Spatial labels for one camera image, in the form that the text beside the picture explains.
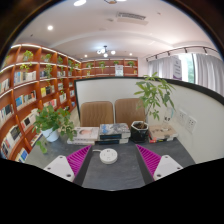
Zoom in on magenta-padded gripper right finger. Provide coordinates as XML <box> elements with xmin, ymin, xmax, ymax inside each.
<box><xmin>134</xmin><ymin>144</ymin><xmax>184</xmax><ymax>186</ymax></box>

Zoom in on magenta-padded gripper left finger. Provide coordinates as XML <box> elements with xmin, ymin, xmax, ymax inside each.
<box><xmin>43</xmin><ymin>144</ymin><xmax>94</xmax><ymax>187</ymax></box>

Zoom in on red-edged book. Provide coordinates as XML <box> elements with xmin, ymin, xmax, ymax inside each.
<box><xmin>148</xmin><ymin>137</ymin><xmax>176</xmax><ymax>144</ymax></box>

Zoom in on plain white book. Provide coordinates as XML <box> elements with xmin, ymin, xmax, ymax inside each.
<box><xmin>66</xmin><ymin>138</ymin><xmax>97</xmax><ymax>146</ymax></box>

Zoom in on beige hardcover book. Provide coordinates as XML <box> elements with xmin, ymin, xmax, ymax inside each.
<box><xmin>148</xmin><ymin>124</ymin><xmax>179</xmax><ymax>140</ymax></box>

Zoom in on white book with portrait cover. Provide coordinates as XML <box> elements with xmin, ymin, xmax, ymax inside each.
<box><xmin>71</xmin><ymin>126</ymin><xmax>100</xmax><ymax>142</ymax></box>

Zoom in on leafy plant in white pot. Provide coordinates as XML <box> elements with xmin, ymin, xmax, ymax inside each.
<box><xmin>31</xmin><ymin>104</ymin><xmax>78</xmax><ymax>154</ymax></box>

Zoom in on tall plant in black pot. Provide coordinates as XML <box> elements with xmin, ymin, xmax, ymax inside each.
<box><xmin>129</xmin><ymin>72</ymin><xmax>177</xmax><ymax>144</ymax></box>

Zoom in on round white power strip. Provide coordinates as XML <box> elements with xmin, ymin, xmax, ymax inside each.
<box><xmin>98</xmin><ymin>147</ymin><xmax>119</xmax><ymax>165</ymax></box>

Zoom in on clear glass bottle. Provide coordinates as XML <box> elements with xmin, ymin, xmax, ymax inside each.
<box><xmin>163</xmin><ymin>106</ymin><xmax>174</xmax><ymax>127</ymax></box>

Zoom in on dark thick book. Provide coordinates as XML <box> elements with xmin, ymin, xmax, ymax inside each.
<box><xmin>95</xmin><ymin>137</ymin><xmax>130</xmax><ymax>146</ymax></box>

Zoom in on thick grey-cover book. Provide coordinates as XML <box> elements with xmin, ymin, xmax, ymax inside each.
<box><xmin>98</xmin><ymin>122</ymin><xmax>132</xmax><ymax>140</ymax></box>

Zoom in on large orange book shelf unit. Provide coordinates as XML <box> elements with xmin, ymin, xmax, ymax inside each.
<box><xmin>0</xmin><ymin>43</ymin><xmax>83</xmax><ymax>164</ymax></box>

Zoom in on white standing banner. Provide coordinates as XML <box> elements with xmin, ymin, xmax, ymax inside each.
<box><xmin>171</xmin><ymin>55</ymin><xmax>183</xmax><ymax>82</ymax></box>

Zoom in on grey window curtain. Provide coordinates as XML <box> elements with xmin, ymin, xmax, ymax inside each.
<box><xmin>194</xmin><ymin>53</ymin><xmax>224</xmax><ymax>96</ymax></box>
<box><xmin>147</xmin><ymin>56</ymin><xmax>174</xmax><ymax>79</ymax></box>

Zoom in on white sign on shelf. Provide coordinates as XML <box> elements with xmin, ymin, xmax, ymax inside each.
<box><xmin>114</xmin><ymin>64</ymin><xmax>125</xmax><ymax>77</ymax></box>

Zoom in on small orange plant shelf unit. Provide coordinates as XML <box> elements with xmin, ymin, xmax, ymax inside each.
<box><xmin>80</xmin><ymin>58</ymin><xmax>139</xmax><ymax>78</ymax></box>

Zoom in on globe bulb chandelier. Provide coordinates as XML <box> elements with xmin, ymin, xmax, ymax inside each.
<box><xmin>96</xmin><ymin>45</ymin><xmax>117</xmax><ymax>58</ymax></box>

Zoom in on recessed ceiling lights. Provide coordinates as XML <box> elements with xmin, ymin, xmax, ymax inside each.
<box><xmin>46</xmin><ymin>24</ymin><xmax>89</xmax><ymax>60</ymax></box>

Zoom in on ceiling air vent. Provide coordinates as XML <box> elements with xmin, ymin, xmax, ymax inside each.
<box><xmin>115</xmin><ymin>11</ymin><xmax>149</xmax><ymax>26</ymax></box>

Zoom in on white wall socket panel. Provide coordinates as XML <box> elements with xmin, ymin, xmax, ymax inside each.
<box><xmin>177</xmin><ymin>109</ymin><xmax>188</xmax><ymax>127</ymax></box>
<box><xmin>185</xmin><ymin>115</ymin><xmax>198</xmax><ymax>134</ymax></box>

